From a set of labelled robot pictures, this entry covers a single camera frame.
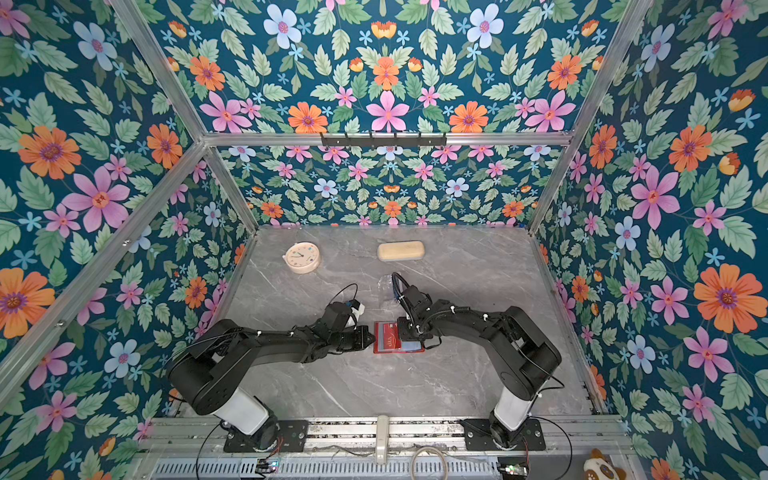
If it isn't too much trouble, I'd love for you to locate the black hook bar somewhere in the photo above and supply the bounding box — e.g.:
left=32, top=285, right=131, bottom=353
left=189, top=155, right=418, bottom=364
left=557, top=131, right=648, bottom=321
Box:
left=320, top=133, right=448, bottom=148

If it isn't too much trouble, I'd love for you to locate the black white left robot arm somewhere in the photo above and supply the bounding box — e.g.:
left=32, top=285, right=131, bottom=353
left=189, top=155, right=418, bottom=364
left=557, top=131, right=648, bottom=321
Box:
left=167, top=302, right=376, bottom=451

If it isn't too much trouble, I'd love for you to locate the pink round alarm clock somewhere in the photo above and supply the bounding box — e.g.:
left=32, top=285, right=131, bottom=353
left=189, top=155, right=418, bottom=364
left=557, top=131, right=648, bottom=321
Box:
left=282, top=242, right=321, bottom=275

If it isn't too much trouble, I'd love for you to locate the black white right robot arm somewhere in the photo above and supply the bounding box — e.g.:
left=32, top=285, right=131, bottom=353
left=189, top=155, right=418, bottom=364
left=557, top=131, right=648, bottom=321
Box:
left=391, top=272, right=562, bottom=450

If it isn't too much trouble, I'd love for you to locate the white vent grille strip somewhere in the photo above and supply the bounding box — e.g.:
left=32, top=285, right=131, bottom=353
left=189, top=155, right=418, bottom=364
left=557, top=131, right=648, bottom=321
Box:
left=150, top=456, right=501, bottom=479

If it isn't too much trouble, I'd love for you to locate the red leather card holder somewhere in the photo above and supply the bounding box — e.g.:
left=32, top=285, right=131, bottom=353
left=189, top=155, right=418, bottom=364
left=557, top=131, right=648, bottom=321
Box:
left=373, top=322, right=425, bottom=354

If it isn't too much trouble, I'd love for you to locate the beige glasses case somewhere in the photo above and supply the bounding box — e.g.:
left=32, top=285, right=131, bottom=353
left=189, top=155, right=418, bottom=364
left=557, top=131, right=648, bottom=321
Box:
left=377, top=241, right=426, bottom=262

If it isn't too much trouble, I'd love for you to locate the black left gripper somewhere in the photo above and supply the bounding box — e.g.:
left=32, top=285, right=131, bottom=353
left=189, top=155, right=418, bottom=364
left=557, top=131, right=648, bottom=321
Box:
left=329, top=325, right=379, bottom=353

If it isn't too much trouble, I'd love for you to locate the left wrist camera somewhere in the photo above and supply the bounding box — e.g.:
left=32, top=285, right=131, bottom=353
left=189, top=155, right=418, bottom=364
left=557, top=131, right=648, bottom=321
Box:
left=346, top=299, right=365, bottom=328

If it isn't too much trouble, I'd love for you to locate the coiled beige cable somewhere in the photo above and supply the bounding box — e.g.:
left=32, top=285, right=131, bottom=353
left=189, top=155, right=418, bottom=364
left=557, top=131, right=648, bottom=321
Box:
left=409, top=446, right=449, bottom=480

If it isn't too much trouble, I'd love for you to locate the white rail clip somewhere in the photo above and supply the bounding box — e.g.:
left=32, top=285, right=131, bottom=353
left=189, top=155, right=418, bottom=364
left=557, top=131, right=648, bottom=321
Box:
left=374, top=415, right=390, bottom=465

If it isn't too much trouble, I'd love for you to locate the aluminium front rail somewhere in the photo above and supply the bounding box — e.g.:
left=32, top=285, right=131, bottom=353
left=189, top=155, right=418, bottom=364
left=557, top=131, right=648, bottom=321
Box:
left=138, top=415, right=635, bottom=455

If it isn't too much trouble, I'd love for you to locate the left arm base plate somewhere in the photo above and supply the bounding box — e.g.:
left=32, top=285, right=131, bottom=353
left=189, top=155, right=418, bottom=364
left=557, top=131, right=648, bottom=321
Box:
left=223, top=420, right=309, bottom=454

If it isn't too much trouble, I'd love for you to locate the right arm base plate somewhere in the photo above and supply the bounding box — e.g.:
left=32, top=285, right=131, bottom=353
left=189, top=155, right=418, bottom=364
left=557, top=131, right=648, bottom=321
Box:
left=459, top=418, right=546, bottom=452

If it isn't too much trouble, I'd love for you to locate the clear acrylic card stand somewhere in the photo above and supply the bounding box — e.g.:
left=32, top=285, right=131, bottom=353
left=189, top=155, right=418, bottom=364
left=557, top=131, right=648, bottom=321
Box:
left=377, top=273, right=398, bottom=304

